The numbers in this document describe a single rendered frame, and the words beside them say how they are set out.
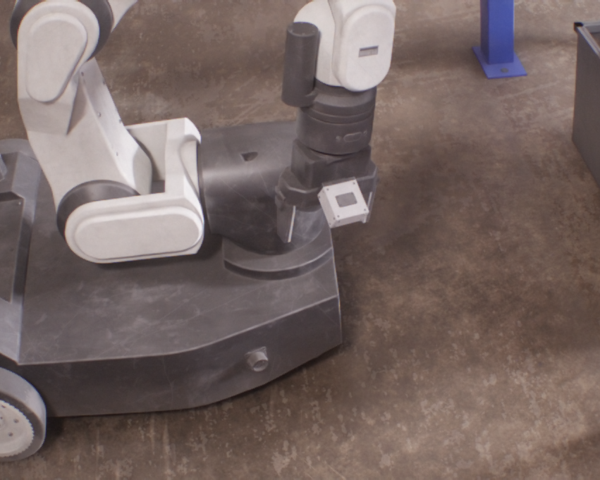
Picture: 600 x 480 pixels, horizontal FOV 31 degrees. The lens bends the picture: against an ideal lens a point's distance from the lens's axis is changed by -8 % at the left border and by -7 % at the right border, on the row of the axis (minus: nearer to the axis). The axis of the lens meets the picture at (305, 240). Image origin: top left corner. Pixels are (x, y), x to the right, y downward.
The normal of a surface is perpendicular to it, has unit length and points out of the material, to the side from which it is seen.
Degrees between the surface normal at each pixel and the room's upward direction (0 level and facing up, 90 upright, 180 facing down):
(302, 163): 81
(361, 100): 47
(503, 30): 90
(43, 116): 113
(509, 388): 0
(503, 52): 90
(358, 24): 89
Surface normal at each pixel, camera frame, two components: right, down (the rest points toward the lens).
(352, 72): 0.44, 0.58
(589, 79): -0.98, 0.19
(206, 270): -0.07, -0.72
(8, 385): 0.63, -0.58
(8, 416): 0.08, 0.68
